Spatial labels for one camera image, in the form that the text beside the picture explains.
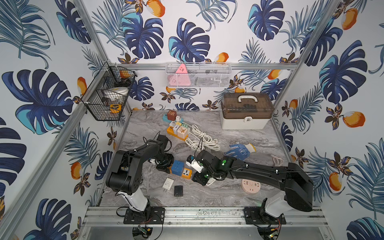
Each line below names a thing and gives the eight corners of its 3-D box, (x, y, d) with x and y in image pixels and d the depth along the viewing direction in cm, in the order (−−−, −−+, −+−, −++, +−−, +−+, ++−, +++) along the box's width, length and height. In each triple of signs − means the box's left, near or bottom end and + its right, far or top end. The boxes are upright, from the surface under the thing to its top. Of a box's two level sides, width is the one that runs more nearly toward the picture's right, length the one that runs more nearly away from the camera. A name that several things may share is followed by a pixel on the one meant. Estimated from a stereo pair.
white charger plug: (161, 190, 85) (160, 188, 82) (167, 178, 89) (166, 176, 87) (168, 193, 84) (167, 191, 82) (174, 181, 88) (173, 179, 86)
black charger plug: (174, 196, 83) (173, 195, 81) (174, 187, 86) (174, 185, 84) (182, 196, 83) (182, 195, 81) (183, 187, 86) (182, 185, 84)
